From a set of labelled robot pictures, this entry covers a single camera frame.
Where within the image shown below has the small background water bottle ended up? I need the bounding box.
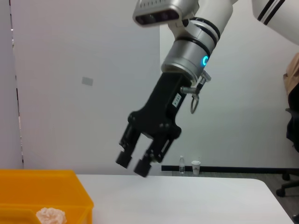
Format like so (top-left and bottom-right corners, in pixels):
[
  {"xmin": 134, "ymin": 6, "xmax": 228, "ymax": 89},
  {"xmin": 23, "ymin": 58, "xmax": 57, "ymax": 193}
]
[{"xmin": 178, "ymin": 155, "xmax": 186, "ymax": 175}]

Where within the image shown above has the white paper ball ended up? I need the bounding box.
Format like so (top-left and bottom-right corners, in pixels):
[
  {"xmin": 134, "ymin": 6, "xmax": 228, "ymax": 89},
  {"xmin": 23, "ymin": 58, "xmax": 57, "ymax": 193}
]
[{"xmin": 36, "ymin": 207, "xmax": 67, "ymax": 224}]

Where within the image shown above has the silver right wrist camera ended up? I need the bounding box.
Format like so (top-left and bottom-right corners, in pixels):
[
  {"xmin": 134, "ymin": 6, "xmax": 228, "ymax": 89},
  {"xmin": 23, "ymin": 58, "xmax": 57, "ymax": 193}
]
[{"xmin": 132, "ymin": 0, "xmax": 199, "ymax": 28}]

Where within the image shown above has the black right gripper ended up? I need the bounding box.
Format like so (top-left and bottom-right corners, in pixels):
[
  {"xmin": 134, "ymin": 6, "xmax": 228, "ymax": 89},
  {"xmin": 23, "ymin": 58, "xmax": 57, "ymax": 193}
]
[{"xmin": 115, "ymin": 72, "xmax": 192, "ymax": 178}]

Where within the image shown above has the black office chair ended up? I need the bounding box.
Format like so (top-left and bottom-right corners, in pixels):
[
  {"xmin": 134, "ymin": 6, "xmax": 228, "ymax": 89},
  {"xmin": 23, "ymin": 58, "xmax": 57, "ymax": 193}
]
[{"xmin": 275, "ymin": 108, "xmax": 299, "ymax": 198}]

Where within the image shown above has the yellow plastic bin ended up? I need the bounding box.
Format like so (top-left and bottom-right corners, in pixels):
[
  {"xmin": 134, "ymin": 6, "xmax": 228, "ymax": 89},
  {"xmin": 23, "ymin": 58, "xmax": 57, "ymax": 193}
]
[{"xmin": 0, "ymin": 169, "xmax": 94, "ymax": 224}]

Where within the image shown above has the white paper cup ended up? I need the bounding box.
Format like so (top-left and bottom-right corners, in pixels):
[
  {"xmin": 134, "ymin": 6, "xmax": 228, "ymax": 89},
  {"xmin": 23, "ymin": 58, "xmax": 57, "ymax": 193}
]
[{"xmin": 191, "ymin": 160, "xmax": 202, "ymax": 176}]

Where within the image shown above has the silver right connector plug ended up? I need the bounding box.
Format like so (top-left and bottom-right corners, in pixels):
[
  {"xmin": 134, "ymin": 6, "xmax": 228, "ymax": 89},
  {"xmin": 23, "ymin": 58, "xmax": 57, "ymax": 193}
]
[{"xmin": 180, "ymin": 85, "xmax": 199, "ymax": 94}]

